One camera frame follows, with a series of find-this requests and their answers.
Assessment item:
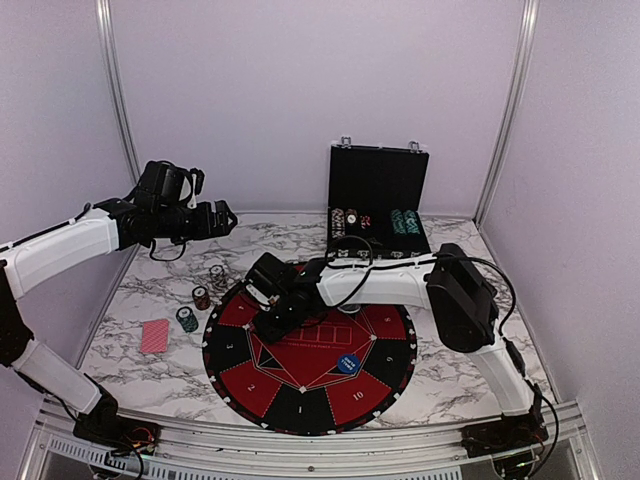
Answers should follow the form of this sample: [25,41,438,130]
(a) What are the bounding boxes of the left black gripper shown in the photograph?
[154,199,236,245]

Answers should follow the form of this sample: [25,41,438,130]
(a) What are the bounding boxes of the white black poker chip stack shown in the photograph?
[209,264,227,292]

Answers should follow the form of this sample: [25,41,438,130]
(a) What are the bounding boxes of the red poker chip stack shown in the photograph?
[192,285,211,311]

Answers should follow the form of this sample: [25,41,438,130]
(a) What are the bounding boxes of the green poker chip stack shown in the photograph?
[175,306,199,334]

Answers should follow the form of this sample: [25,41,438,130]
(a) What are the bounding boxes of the clear round button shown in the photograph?
[338,304,361,315]

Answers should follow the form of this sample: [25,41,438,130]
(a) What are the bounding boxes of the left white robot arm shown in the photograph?
[1,199,238,445]

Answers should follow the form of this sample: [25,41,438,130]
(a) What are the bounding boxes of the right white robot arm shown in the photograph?
[245,243,542,448]

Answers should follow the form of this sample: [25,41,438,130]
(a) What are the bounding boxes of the blue blind button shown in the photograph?
[336,354,361,375]

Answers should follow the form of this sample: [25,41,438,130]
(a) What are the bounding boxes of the round red black poker mat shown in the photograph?
[202,285,417,436]

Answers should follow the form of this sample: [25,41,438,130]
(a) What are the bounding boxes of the white chips row in case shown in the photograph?
[329,208,346,241]

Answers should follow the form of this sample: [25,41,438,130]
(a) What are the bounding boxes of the red dice in case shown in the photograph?
[360,215,371,229]

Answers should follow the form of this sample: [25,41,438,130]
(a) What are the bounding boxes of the red playing card deck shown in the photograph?
[140,319,169,354]

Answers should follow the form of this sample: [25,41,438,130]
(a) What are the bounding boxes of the black poker chip case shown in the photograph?
[327,136,431,259]

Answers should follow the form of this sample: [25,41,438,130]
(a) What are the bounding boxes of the green chips row in case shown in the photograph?
[390,209,420,235]

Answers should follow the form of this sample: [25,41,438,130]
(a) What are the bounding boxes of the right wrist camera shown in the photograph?
[245,252,298,305]

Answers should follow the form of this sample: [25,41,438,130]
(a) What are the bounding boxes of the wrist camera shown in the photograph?
[133,160,205,213]
[245,252,298,305]

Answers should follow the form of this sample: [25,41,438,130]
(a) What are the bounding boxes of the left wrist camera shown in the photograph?
[133,160,205,213]

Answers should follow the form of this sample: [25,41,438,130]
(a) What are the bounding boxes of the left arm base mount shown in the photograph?
[73,398,160,454]

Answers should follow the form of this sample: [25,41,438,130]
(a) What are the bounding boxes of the left aluminium corner post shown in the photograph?
[95,0,141,185]

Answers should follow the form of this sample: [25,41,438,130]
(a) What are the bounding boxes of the aluminium corner post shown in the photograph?
[95,0,141,185]
[474,0,540,229]

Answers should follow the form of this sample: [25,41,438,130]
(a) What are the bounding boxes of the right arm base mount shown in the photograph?
[461,404,549,458]

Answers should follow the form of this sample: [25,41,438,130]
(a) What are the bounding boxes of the aluminium front rail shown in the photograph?
[17,400,603,479]

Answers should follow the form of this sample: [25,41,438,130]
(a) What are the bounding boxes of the right aluminium corner post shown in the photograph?
[474,0,540,229]

